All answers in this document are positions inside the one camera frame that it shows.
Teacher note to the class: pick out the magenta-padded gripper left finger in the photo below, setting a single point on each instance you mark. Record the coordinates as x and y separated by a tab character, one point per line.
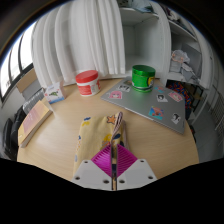
91	175

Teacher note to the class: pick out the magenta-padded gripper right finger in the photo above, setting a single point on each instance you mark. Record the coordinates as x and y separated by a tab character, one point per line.
136	175

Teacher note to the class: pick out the grey laptop with stickers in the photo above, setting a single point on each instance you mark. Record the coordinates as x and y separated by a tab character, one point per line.
140	103

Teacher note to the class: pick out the yellow and pink book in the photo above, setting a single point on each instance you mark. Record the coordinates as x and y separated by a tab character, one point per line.
33	121

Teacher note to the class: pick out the small white and blue box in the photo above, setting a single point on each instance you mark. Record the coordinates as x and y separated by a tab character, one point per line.
55	93

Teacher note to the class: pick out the white jar with red lid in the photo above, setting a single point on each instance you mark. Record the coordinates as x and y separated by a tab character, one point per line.
88	84

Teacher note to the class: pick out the grey ribbed radiator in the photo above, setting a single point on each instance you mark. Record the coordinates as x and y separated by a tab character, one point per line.
33	100

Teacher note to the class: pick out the green round tin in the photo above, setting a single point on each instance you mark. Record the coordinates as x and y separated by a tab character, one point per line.
143	78

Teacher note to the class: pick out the tan wooden board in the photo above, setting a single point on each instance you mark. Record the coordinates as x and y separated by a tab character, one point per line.
26	80

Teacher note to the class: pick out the white shelf unit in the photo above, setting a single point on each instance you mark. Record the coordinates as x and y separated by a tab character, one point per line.
166	43

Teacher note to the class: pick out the dark-framed window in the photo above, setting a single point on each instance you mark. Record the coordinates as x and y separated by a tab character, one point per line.
15	63

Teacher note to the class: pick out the white curtain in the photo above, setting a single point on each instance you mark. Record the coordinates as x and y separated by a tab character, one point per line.
80	40

